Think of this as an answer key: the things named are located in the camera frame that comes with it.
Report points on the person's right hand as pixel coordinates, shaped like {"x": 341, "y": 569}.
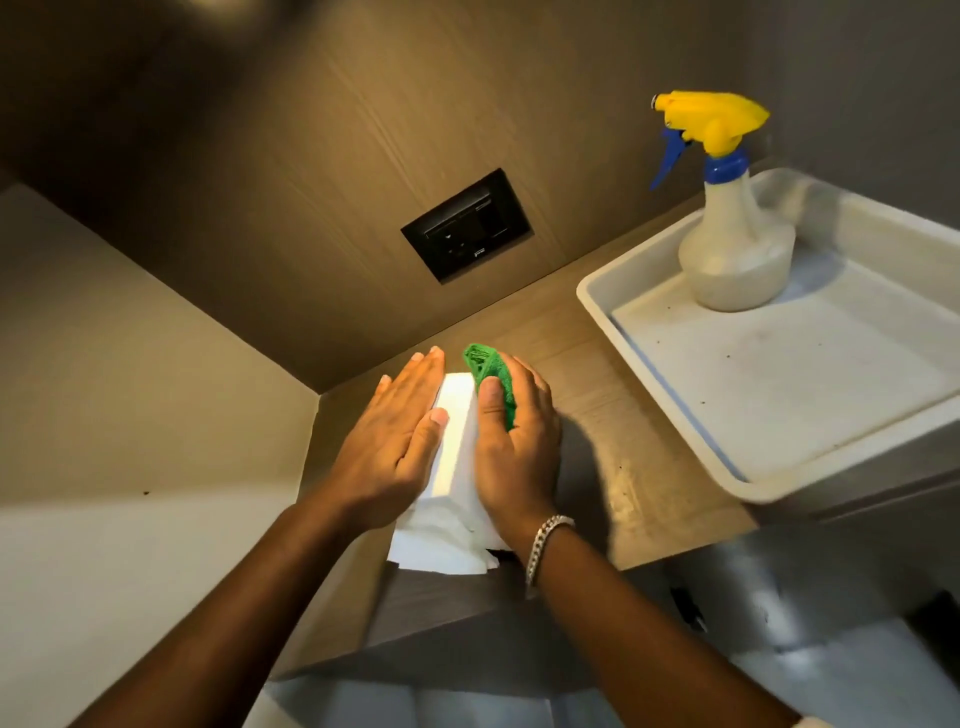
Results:
{"x": 521, "y": 469}

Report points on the person's left hand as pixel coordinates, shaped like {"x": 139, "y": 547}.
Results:
{"x": 379, "y": 465}

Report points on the person's left thumb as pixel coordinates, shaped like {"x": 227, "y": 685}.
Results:
{"x": 427, "y": 442}

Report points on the person's right thumb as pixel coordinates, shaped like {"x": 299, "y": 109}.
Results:
{"x": 491, "y": 412}

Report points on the person's left middle finger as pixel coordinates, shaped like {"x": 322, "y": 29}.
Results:
{"x": 405, "y": 390}

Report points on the white tissue box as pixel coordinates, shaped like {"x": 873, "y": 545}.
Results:
{"x": 456, "y": 465}

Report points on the green cleaning cloth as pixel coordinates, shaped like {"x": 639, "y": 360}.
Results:
{"x": 491, "y": 366}

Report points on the person's left forearm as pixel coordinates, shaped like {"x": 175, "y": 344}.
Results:
{"x": 225, "y": 630}

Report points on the person's right forearm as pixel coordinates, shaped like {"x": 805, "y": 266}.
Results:
{"x": 637, "y": 645}

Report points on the spray bottle with yellow nozzle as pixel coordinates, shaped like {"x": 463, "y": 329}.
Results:
{"x": 731, "y": 240}

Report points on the white plastic tray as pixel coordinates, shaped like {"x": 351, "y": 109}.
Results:
{"x": 810, "y": 360}

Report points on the black wall socket panel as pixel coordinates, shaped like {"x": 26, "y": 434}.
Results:
{"x": 466, "y": 226}

